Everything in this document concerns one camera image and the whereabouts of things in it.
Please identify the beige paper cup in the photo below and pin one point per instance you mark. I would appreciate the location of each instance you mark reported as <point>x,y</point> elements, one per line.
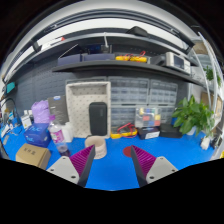
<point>100,145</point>

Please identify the white small card stand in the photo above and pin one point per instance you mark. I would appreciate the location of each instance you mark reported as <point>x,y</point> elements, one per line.
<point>26,121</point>

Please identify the clear box coloured parts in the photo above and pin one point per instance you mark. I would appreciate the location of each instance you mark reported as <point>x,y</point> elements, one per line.
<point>147,117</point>

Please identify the dark grey booklet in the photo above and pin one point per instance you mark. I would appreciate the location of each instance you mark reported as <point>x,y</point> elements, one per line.
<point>58,108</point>

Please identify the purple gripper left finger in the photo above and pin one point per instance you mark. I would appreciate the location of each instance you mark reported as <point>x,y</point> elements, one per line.
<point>76,168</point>

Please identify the black rectangular case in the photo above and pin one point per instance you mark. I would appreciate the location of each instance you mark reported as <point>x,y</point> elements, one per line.
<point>98,118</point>

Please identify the black flat device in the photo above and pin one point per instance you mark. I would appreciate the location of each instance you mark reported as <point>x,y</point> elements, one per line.
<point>168,131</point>

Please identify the yellow tools on shelf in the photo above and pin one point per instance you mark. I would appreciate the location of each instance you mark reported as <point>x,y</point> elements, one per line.
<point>141,58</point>

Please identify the white pegboard tray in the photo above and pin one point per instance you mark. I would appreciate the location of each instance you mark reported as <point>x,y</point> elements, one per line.
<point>79,96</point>

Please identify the green potted plant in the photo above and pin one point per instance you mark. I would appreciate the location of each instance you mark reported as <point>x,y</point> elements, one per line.
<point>190,113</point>

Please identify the plastic bottle purple label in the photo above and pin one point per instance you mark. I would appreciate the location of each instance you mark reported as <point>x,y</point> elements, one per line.
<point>55,130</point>

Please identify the dark blue box shelf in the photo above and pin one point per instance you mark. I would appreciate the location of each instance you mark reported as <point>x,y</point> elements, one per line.
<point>73,59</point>

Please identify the yellow multimeter red leads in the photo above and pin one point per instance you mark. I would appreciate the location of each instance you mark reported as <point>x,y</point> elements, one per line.
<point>125,131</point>

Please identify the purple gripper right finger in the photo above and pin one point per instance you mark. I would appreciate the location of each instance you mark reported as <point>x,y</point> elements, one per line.
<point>149,168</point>

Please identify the grey drawer organizer cabinet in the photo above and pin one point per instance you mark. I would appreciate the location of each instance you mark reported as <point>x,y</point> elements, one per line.
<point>127,93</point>

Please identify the brown cardboard box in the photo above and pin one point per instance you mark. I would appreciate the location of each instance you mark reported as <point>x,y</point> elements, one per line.
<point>33,155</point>

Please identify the white small box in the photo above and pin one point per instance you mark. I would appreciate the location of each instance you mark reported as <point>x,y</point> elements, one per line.
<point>67,132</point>

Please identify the blue cardboard box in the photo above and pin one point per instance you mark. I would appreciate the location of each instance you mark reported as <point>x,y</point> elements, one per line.
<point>38,135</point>

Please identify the purple plastic bag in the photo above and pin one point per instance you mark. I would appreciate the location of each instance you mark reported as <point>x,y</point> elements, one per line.
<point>40,111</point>

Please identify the grey wall shelf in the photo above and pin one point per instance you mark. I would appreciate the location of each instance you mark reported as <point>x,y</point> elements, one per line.
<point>125,65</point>

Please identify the red round coaster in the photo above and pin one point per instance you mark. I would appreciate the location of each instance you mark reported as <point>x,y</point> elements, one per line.
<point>127,151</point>

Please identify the black box white label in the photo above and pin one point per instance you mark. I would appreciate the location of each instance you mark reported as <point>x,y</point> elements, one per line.
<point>148,132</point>

